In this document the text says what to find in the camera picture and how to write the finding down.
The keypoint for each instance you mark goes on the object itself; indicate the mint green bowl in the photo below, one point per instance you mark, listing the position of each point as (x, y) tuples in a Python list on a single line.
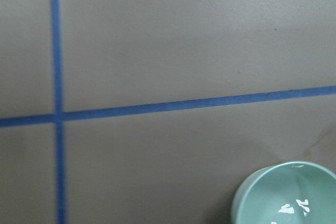
[(292, 192)]

